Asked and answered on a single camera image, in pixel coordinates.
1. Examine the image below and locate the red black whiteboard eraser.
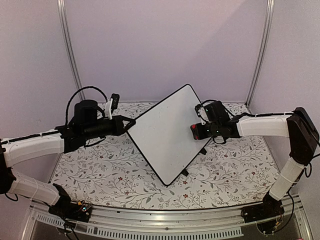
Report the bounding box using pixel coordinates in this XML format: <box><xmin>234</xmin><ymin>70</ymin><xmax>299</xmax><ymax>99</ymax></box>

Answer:
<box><xmin>190</xmin><ymin>123</ymin><xmax>201</xmax><ymax>140</ymax></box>

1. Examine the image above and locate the white dry-erase whiteboard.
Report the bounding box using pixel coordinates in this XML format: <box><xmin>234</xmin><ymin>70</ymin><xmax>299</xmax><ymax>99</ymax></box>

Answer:
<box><xmin>127</xmin><ymin>84</ymin><xmax>210</xmax><ymax>186</ymax></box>

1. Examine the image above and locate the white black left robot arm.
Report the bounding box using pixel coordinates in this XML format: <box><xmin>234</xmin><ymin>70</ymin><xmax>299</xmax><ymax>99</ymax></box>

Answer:
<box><xmin>0</xmin><ymin>97</ymin><xmax>136</xmax><ymax>217</ymax></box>

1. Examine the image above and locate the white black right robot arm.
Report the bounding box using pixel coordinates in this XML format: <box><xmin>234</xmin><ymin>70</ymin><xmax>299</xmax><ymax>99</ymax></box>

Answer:
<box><xmin>190</xmin><ymin>99</ymin><xmax>320</xmax><ymax>218</ymax></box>

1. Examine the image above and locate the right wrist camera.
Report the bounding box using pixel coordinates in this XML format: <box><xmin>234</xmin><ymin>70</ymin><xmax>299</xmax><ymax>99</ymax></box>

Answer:
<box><xmin>194</xmin><ymin>104</ymin><xmax>210</xmax><ymax>125</ymax></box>

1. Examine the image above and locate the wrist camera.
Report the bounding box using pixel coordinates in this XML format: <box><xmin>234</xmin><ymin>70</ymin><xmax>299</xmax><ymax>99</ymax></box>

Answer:
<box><xmin>194</xmin><ymin>104</ymin><xmax>210</xmax><ymax>125</ymax></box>
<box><xmin>104</xmin><ymin>93</ymin><xmax>120</xmax><ymax>120</ymax></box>

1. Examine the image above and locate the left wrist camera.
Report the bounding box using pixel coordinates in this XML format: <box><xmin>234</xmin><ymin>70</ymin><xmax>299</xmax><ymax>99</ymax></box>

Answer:
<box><xmin>104</xmin><ymin>93</ymin><xmax>120</xmax><ymax>120</ymax></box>

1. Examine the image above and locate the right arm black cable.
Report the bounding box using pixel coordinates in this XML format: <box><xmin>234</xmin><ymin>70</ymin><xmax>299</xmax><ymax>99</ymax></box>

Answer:
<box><xmin>199</xmin><ymin>99</ymin><xmax>293</xmax><ymax>120</ymax></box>

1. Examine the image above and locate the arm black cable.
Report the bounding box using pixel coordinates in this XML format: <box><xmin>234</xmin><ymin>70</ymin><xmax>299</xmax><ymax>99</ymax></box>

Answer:
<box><xmin>199</xmin><ymin>99</ymin><xmax>293</xmax><ymax>120</ymax></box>
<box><xmin>64</xmin><ymin>85</ymin><xmax>110</xmax><ymax>125</ymax></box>

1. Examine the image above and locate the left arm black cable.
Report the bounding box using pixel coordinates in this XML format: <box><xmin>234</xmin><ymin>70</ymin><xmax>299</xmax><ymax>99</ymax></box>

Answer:
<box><xmin>64</xmin><ymin>85</ymin><xmax>110</xmax><ymax>125</ymax></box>

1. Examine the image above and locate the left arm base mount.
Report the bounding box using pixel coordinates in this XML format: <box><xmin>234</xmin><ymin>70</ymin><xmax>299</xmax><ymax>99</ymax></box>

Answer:
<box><xmin>48</xmin><ymin>183</ymin><xmax>93</xmax><ymax>223</ymax></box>

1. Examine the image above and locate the aluminium front rail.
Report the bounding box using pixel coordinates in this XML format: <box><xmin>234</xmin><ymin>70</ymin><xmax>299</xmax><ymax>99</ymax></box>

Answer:
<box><xmin>22</xmin><ymin>195</ymin><xmax>315</xmax><ymax>240</ymax></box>

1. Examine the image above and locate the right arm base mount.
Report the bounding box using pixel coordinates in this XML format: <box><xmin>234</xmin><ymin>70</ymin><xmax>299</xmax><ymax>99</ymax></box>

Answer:
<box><xmin>240</xmin><ymin>192</ymin><xmax>285</xmax><ymax>223</ymax></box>

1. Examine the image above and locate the left aluminium frame post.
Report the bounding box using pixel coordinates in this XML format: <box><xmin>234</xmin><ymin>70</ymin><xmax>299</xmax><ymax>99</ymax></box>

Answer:
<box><xmin>56</xmin><ymin>0</ymin><xmax>83</xmax><ymax>89</ymax></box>

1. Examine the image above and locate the aluminium frame post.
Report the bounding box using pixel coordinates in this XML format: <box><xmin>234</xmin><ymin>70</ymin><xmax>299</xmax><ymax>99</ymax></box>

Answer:
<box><xmin>245</xmin><ymin>0</ymin><xmax>275</xmax><ymax>108</ymax></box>
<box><xmin>56</xmin><ymin>0</ymin><xmax>83</xmax><ymax>89</ymax></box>

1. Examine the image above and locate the right aluminium frame post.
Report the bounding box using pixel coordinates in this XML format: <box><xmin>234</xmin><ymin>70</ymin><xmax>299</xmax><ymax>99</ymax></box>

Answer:
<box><xmin>245</xmin><ymin>0</ymin><xmax>275</xmax><ymax>108</ymax></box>

